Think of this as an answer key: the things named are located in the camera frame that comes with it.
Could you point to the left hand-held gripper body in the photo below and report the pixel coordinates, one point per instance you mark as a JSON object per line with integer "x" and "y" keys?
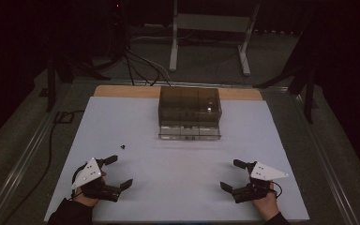
{"x": 87, "y": 173}

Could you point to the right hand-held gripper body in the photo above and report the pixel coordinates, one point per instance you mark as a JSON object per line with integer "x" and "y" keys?
{"x": 264, "y": 172}

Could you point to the person's left hand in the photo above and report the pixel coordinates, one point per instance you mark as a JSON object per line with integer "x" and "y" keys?
{"x": 86, "y": 200}

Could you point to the person's right hand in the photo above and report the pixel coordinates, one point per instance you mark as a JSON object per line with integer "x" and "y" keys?
{"x": 267, "y": 206}

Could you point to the small black part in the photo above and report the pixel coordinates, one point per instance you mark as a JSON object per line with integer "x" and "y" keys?
{"x": 122, "y": 146}

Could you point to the white table mat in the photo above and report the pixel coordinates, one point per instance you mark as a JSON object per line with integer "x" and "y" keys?
{"x": 175, "y": 175}

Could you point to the brown translucent drawer box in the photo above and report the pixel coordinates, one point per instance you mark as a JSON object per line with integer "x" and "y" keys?
{"x": 189, "y": 112}

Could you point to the black tripod stand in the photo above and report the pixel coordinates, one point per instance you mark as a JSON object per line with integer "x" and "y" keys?
{"x": 56, "y": 75}
{"x": 306, "y": 84}

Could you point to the white metal stand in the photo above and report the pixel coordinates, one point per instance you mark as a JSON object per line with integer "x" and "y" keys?
{"x": 212, "y": 23}

